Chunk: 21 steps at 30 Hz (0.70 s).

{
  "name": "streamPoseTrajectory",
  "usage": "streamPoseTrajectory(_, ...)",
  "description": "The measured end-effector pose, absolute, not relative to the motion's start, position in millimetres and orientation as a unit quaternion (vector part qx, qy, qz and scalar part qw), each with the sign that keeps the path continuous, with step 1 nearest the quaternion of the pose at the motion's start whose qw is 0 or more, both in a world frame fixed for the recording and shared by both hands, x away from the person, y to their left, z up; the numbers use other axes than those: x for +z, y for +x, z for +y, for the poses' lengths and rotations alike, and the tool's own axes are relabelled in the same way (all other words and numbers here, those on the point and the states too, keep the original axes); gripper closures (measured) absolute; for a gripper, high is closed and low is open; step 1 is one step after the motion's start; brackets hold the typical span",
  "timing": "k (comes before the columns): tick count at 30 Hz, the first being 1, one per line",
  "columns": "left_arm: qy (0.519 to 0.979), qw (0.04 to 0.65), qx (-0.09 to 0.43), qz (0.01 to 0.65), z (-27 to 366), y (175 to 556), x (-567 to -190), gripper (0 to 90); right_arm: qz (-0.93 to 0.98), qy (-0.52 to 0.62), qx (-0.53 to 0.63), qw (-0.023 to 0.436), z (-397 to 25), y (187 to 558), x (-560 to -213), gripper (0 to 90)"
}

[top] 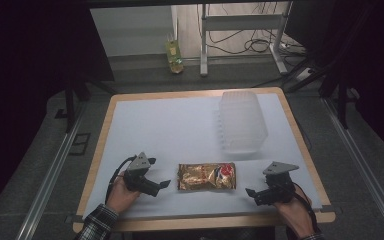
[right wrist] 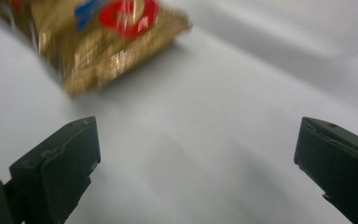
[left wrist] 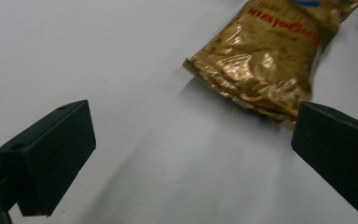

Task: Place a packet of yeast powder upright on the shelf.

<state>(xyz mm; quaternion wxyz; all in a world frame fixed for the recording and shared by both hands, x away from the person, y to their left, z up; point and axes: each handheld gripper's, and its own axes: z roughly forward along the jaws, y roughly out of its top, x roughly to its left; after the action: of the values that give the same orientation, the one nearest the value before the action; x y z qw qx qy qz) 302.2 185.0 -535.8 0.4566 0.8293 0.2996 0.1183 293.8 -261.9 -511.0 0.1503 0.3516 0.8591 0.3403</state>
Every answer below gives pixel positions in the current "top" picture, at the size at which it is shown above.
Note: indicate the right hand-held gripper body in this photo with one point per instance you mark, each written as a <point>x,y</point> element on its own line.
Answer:
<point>280,183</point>

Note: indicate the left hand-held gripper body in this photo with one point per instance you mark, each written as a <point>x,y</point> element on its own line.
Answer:
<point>136,173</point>

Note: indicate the golden snack packet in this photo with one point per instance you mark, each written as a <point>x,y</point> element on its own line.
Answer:
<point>206,176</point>

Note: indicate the translucent plastic basket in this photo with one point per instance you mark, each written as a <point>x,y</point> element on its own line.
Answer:
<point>242,123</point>

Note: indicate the person's left hand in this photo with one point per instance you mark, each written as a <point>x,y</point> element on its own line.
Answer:
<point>121,196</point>

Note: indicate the person's right hand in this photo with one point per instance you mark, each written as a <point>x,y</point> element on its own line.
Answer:
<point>293,215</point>

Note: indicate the white table mat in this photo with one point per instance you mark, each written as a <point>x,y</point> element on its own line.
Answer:
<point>186,133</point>

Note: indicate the black metal stand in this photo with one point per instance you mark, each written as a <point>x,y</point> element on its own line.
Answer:
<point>76,93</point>
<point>341,100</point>

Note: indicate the yellow-green drink bottle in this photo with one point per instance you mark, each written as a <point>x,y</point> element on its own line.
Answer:
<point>174,53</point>

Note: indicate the metal floor rail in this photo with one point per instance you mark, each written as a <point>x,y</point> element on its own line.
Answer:
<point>363,166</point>
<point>51,176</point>

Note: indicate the white metal desk frame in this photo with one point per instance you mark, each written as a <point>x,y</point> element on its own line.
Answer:
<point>238,22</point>

